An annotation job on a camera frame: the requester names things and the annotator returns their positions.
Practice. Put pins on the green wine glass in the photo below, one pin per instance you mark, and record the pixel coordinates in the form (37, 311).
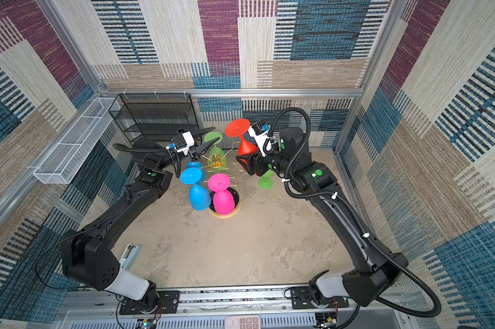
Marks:
(265, 181)
(215, 150)

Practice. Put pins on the pink wine glass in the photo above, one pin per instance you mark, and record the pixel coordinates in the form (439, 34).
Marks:
(223, 201)

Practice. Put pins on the gold wine glass rack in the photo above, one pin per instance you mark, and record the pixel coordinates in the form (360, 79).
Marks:
(219, 165)

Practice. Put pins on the front blue wine glass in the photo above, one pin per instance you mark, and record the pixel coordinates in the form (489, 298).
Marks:
(199, 196)

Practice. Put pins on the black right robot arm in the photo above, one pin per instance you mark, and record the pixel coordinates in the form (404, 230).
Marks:
(376, 267)

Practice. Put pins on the blue wine glass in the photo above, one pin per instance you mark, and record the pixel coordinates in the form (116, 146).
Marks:
(199, 166)
(199, 196)

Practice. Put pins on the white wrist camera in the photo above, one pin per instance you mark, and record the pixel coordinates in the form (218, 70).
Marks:
(259, 131)
(182, 143)

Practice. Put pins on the white wire mesh basket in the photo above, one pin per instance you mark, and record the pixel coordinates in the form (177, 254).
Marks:
(63, 162)

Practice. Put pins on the light blue flat device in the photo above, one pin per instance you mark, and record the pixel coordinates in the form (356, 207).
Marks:
(129, 255)

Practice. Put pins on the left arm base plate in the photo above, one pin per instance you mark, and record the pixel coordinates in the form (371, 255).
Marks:
(167, 300)

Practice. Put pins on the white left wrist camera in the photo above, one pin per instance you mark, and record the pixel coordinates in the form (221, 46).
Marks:
(182, 143)

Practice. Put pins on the back blue wine glass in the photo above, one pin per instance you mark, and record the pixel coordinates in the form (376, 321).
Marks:
(199, 166)

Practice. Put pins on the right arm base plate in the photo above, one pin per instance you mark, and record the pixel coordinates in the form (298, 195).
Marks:
(302, 298)

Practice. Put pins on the pink keypad device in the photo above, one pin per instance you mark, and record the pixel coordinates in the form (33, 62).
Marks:
(243, 322)

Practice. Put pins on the red wine glass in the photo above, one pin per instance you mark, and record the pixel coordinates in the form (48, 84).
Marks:
(238, 128)

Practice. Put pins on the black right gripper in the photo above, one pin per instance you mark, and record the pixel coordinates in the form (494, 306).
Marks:
(252, 161)

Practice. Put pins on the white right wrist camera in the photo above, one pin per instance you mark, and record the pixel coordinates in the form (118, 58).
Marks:
(259, 131)

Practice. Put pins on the black wire shelf rack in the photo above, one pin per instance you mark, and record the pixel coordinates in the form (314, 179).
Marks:
(155, 116)

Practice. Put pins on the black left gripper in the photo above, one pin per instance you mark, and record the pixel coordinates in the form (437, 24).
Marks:
(196, 155)

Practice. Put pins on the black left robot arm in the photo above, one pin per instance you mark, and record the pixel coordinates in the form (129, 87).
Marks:
(87, 255)

